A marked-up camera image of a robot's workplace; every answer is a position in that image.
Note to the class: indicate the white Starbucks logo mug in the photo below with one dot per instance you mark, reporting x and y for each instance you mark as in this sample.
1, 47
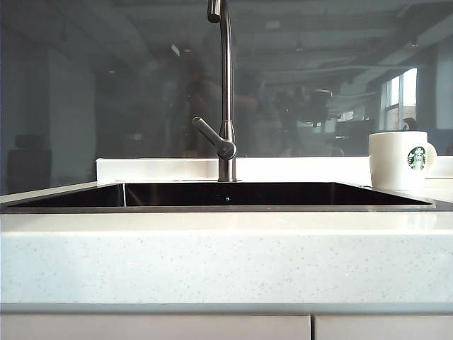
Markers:
393, 159

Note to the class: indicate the steel gooseneck faucet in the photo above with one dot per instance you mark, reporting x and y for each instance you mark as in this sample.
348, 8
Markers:
226, 71

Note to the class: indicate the wide grey cabinet door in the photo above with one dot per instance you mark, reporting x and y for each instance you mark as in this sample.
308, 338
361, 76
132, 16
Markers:
141, 327

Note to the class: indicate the narrow grey cabinet door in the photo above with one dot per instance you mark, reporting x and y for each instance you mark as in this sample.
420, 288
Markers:
382, 327

